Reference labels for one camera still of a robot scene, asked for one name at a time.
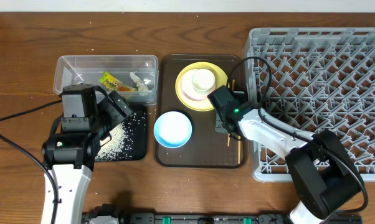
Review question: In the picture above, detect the wooden chopstick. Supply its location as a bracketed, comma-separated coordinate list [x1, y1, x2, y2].
[237, 136, 242, 165]
[227, 79, 235, 147]

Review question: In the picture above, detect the yellow green snack wrapper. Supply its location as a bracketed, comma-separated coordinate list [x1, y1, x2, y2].
[98, 72, 136, 91]

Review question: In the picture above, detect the light blue bowl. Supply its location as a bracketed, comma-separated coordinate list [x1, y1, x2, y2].
[154, 111, 192, 149]

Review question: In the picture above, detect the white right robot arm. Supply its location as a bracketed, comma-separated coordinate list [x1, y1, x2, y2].
[208, 85, 369, 223]

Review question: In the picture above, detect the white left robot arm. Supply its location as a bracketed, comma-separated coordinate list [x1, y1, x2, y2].
[41, 88, 133, 223]

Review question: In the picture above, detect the grey dishwasher rack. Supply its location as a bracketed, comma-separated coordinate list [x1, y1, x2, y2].
[244, 27, 375, 182]

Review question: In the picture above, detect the yellow plate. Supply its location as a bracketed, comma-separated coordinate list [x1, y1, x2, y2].
[175, 62, 227, 111]

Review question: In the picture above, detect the clear plastic bin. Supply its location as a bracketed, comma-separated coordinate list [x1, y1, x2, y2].
[53, 55, 159, 105]

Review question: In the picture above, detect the black tray bin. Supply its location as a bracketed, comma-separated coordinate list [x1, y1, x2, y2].
[92, 104, 148, 162]

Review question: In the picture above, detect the spilled rice pile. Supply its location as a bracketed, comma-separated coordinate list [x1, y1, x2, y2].
[93, 110, 146, 162]

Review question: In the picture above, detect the white cup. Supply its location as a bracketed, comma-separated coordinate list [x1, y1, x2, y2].
[191, 69, 216, 93]

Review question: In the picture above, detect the dark brown serving tray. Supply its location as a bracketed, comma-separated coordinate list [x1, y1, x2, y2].
[154, 54, 247, 169]

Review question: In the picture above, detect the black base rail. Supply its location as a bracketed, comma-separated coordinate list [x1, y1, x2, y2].
[81, 203, 363, 224]

